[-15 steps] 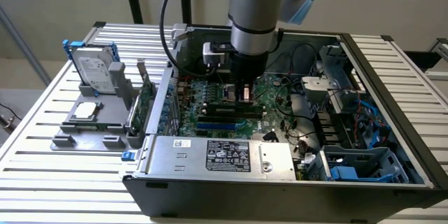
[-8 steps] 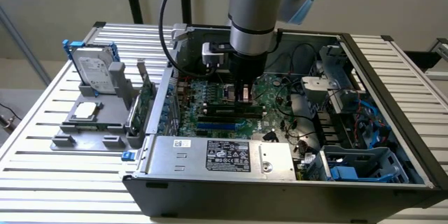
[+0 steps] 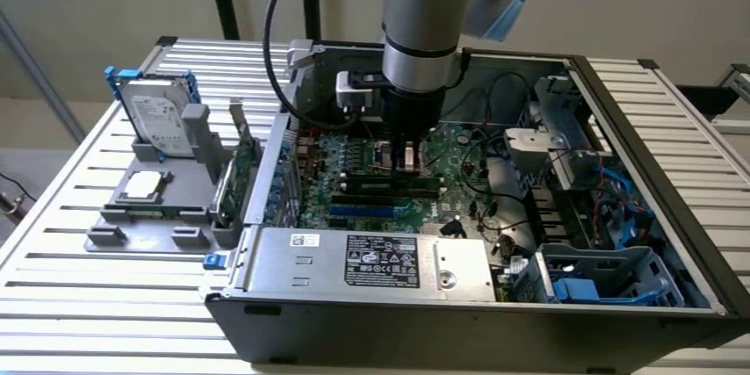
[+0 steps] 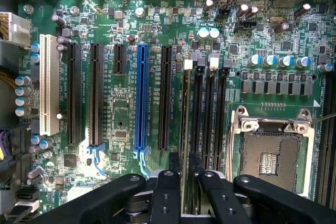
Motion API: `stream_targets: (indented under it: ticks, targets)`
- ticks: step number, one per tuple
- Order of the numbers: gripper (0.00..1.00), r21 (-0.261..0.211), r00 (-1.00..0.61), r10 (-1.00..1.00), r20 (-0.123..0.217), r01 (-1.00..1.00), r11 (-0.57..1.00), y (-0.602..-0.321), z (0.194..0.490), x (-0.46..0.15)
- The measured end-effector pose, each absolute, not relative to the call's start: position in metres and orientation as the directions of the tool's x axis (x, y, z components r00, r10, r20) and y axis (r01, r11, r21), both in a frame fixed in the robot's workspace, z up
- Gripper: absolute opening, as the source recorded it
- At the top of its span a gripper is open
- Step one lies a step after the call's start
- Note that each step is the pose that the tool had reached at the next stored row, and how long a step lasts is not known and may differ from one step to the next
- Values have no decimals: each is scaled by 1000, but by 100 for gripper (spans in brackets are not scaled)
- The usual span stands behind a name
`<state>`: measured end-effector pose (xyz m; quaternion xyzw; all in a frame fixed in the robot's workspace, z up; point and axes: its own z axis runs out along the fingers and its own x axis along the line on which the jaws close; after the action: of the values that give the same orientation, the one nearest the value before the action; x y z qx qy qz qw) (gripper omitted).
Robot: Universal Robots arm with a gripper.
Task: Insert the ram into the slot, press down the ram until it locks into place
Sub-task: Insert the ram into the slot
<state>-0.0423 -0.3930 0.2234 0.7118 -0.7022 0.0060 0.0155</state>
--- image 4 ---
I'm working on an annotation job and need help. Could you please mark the RAM slot with black latch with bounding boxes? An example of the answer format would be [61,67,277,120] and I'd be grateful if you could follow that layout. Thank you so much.
[191,57,207,156]
[217,58,232,170]

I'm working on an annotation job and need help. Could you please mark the RAM slot with white latch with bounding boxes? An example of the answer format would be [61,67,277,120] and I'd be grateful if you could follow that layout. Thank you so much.
[180,59,194,172]
[205,57,220,170]

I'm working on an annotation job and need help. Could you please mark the long black expansion slot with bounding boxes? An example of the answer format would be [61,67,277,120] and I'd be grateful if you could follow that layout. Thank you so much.
[88,42,110,177]
[67,42,82,146]
[158,45,173,151]

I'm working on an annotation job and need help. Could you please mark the blue expansion slot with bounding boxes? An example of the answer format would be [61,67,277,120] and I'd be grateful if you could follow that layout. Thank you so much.
[133,44,152,178]

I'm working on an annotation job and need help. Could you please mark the short black expansion slot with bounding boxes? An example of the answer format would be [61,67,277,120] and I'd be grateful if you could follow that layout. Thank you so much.
[113,44,127,75]

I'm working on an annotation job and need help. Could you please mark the white PCI expansion slot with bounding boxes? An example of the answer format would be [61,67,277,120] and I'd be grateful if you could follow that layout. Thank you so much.
[39,34,60,136]

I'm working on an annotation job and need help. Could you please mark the CPU socket with gold pins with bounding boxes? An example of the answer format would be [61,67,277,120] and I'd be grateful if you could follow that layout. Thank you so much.
[240,129,308,196]

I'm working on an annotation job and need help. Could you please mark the green PC motherboard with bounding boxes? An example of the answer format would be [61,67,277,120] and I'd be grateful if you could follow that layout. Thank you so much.
[17,0,336,209]

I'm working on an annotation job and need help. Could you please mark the thin silver locking lever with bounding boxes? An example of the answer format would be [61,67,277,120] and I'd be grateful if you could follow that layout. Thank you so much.
[309,113,336,124]

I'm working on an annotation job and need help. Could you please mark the black SATA port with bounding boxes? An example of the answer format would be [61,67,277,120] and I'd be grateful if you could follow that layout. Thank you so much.
[15,191,40,201]

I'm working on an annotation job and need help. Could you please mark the black fan header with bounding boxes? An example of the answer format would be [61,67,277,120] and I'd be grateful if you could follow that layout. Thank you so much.
[234,20,257,32]

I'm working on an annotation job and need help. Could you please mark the white power connector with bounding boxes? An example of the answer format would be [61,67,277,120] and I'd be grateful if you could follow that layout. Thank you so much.
[0,11,32,49]

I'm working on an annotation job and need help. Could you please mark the silver CPU socket frame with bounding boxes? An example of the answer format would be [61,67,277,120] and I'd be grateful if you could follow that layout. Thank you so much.
[227,105,320,201]

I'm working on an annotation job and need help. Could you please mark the purple and black cable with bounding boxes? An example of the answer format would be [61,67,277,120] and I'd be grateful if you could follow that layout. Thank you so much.
[0,129,15,162]

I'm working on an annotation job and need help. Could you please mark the braided black yellow cable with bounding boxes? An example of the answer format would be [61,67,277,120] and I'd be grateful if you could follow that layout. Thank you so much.
[0,63,19,91]

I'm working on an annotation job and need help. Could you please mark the yellow and black power wires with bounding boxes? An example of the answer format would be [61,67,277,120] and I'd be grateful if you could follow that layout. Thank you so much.
[0,16,12,41]

